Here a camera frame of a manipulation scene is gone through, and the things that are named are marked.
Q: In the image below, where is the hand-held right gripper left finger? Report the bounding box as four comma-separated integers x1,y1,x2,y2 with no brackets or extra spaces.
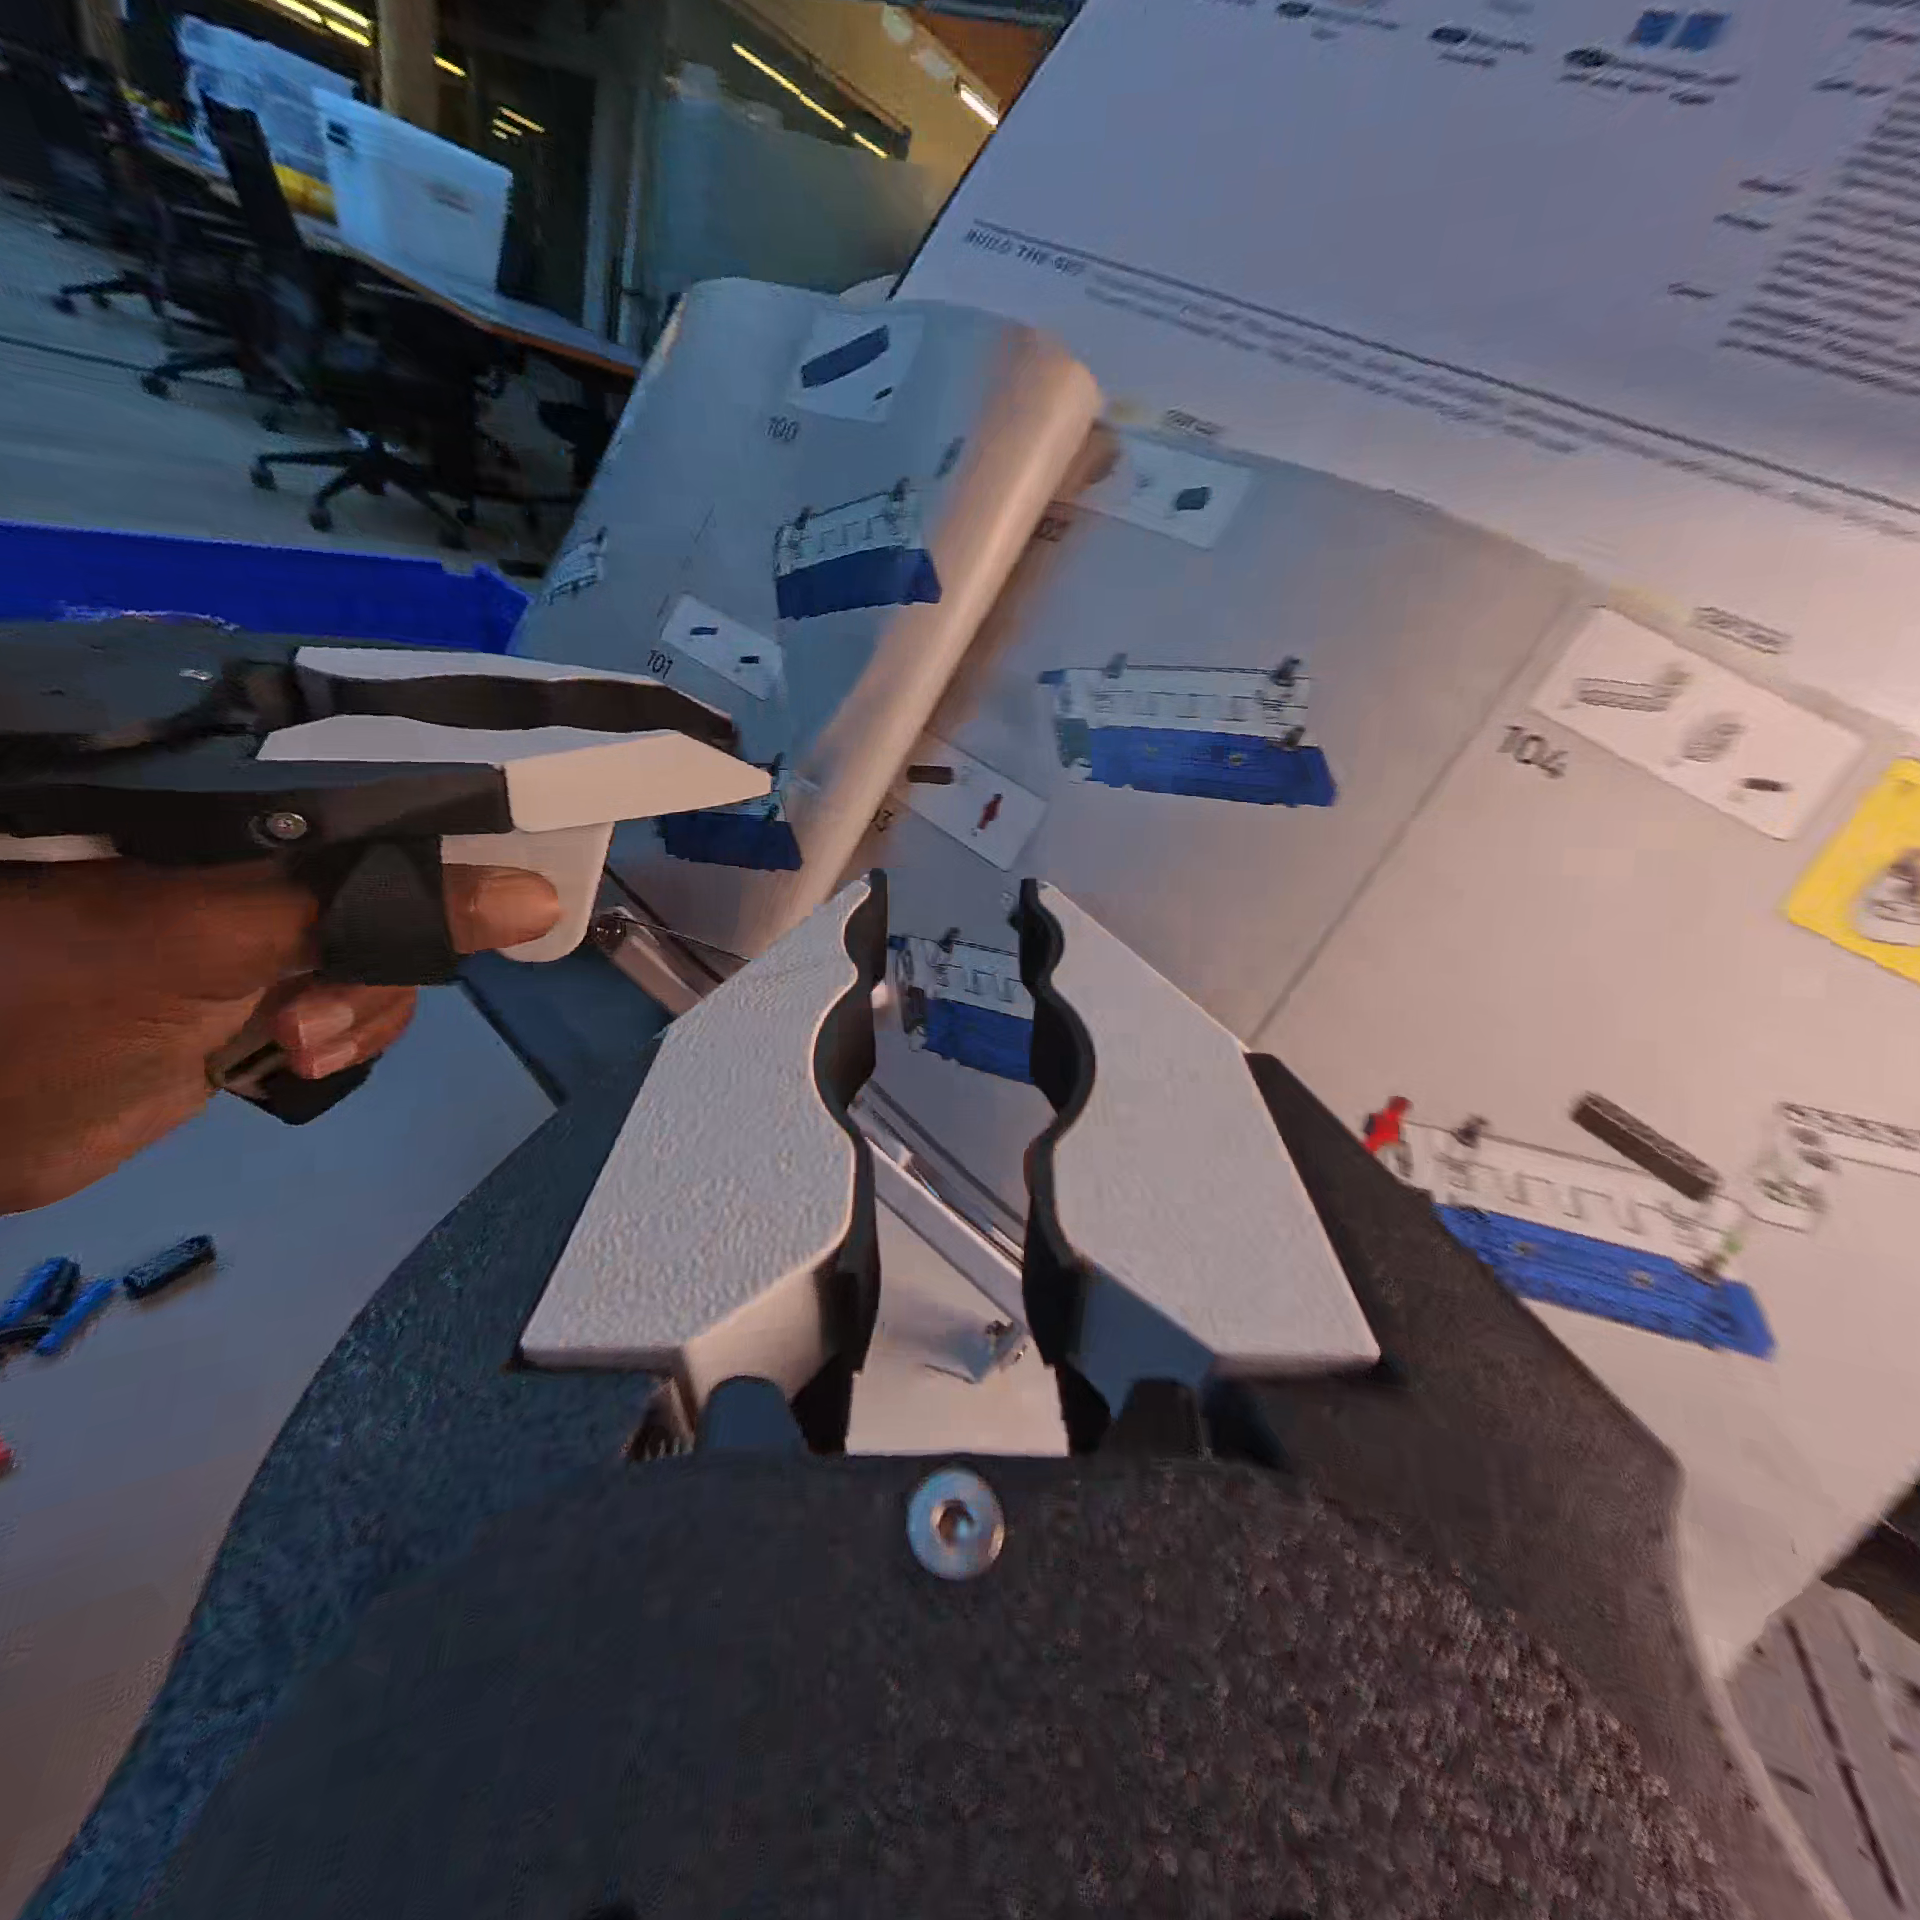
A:
513,874,889,1456

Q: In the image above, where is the person's left hand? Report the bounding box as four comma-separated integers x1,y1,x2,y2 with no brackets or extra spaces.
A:
0,856,566,1213

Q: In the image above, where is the pile of blue black lego pins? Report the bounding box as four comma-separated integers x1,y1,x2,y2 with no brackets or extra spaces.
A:
0,1231,218,1359

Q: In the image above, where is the stack of white storage boxes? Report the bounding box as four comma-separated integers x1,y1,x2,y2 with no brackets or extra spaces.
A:
176,16,513,294

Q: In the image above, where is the blue plastic parts bin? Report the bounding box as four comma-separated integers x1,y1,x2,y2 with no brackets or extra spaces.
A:
0,516,530,656

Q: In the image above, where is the white book stand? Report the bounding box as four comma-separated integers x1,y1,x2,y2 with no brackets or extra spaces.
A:
589,907,1050,1389

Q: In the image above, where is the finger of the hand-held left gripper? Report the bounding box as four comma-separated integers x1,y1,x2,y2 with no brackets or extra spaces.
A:
252,714,776,836
288,645,741,748

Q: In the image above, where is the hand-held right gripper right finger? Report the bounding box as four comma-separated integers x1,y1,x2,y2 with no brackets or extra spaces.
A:
1012,880,1382,1450

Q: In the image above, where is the printed white paper sheet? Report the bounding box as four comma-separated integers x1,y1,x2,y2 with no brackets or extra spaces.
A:
896,0,1920,530

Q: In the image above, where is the lego instruction booklet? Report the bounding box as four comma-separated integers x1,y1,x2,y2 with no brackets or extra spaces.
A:
510,276,1920,1667

